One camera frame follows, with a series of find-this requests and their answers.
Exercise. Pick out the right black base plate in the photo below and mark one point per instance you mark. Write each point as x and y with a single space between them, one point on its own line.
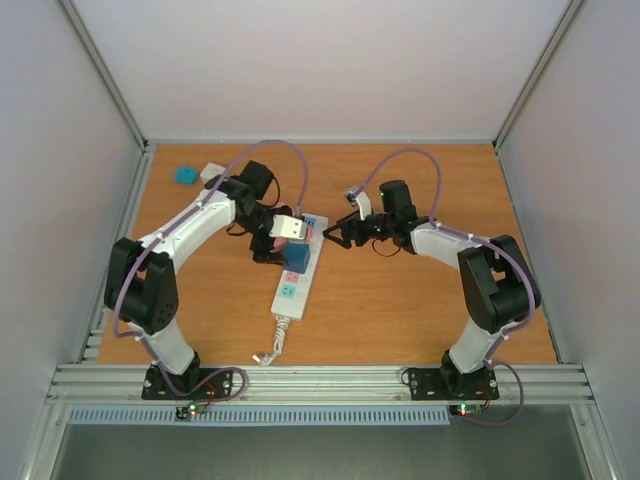
441 384

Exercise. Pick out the aluminium corner post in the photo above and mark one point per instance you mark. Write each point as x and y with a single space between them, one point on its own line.
559 32
90 47

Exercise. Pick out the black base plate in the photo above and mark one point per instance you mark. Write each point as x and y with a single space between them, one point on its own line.
441 384
215 387

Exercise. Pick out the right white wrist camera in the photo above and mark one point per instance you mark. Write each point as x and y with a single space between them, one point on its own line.
357 198

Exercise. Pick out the left small circuit board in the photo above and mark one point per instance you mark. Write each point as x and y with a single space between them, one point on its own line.
189 412

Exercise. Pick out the front aluminium rail frame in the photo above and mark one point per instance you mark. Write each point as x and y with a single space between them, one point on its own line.
309 385

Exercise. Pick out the left aluminium corner post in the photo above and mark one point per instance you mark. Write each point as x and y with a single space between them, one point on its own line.
90 47

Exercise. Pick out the small circuit board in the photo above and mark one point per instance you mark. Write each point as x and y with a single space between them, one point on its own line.
189 412
466 409

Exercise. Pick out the right aluminium corner post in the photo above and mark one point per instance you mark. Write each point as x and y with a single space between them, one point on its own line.
559 32

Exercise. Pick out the right small circuit board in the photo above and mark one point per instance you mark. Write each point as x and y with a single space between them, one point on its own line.
466 409

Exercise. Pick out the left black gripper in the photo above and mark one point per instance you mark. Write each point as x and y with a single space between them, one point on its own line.
258 246

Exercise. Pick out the grey slotted cable duct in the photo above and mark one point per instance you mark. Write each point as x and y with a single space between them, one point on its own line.
264 416

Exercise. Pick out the blue cube socket adapter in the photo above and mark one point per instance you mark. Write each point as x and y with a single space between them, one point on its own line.
297 257

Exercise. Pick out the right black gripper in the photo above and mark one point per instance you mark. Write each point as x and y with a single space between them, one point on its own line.
348 230

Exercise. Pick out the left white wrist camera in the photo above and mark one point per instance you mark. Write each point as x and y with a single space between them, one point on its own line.
289 228

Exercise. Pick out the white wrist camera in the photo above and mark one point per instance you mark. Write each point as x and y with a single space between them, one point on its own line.
357 198
289 228

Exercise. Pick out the white power strip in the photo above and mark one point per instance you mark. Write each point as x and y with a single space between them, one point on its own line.
293 291

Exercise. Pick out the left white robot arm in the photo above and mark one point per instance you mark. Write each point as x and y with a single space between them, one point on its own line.
141 288

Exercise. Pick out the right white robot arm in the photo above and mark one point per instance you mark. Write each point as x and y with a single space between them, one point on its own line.
499 292

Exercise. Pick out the pink triangular socket adapter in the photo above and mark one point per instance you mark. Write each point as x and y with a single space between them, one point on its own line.
280 242

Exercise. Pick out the teal cube plug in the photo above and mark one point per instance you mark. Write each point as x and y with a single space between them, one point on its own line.
186 175

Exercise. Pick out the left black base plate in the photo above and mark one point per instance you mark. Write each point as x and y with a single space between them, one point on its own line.
215 387

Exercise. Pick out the white cube plug with picture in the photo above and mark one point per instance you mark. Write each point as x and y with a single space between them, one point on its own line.
210 171

